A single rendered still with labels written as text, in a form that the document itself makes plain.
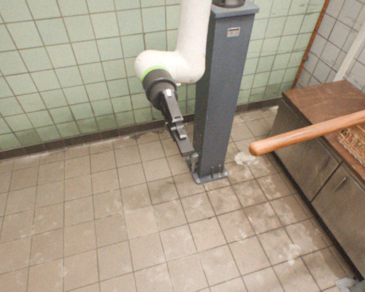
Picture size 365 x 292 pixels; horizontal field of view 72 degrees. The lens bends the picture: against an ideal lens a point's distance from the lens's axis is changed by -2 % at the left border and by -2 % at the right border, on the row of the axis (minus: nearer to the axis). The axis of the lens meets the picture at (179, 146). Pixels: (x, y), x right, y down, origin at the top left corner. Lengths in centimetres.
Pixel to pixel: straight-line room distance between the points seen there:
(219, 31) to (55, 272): 159
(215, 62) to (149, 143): 112
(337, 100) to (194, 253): 135
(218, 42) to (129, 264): 132
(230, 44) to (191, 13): 48
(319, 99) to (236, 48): 81
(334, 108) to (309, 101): 16
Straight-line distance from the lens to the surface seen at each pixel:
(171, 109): 62
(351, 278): 192
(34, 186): 219
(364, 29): 213
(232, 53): 129
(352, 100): 201
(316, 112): 178
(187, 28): 83
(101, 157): 216
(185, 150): 57
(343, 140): 162
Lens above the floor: 160
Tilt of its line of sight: 48 degrees down
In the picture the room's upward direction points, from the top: straight up
